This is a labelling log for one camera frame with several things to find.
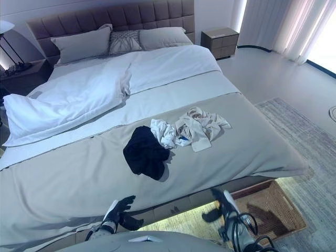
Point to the white sheer curtain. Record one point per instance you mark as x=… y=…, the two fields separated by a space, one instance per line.
x=286 y=26

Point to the dark nightstand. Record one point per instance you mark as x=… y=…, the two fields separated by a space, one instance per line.
x=23 y=78

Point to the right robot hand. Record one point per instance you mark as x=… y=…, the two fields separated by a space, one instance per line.
x=223 y=203

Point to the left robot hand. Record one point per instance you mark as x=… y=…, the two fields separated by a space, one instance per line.
x=123 y=210

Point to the large grey pillow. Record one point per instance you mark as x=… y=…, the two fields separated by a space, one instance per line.
x=81 y=43
x=164 y=38

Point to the large bed with grey cover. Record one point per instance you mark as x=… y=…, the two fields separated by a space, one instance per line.
x=147 y=126

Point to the cream shirt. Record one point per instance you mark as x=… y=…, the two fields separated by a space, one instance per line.
x=200 y=126

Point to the brown tufted headboard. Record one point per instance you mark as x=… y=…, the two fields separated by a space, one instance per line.
x=110 y=21

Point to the woven wicker basket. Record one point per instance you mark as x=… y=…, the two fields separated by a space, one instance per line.
x=267 y=207

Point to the white garment with blue tag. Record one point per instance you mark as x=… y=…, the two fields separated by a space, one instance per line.
x=168 y=135

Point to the white duvet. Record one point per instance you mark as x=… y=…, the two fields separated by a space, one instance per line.
x=71 y=97

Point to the black garment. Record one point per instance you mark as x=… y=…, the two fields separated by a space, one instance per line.
x=147 y=153

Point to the patterned decorative cushion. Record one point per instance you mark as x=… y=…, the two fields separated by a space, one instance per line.
x=124 y=42

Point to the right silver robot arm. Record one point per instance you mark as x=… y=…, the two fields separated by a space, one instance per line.
x=237 y=231

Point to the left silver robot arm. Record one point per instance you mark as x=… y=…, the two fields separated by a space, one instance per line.
x=101 y=231

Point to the grey robot torso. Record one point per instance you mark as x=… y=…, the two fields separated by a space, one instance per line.
x=136 y=241

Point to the brown nightstand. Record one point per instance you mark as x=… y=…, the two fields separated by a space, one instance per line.
x=220 y=42

